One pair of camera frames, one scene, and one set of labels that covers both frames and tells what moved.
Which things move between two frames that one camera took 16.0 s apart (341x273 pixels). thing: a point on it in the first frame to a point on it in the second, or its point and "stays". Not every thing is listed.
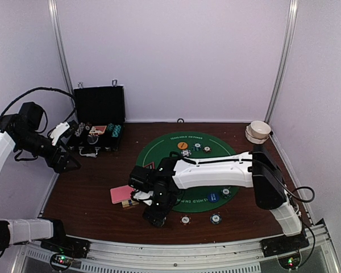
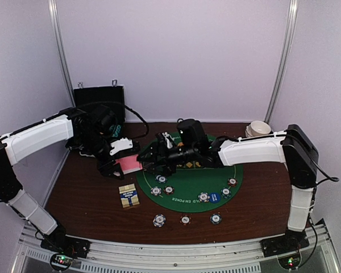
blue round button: (213, 197) stays
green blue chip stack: (215, 219) stays
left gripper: (58, 166) to (106, 170)
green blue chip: (225, 192) stays
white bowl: (260, 129) stays
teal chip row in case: (116, 131) stays
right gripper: (156, 217) to (167, 168)
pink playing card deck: (120, 194) to (129, 164)
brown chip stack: (185, 219) stays
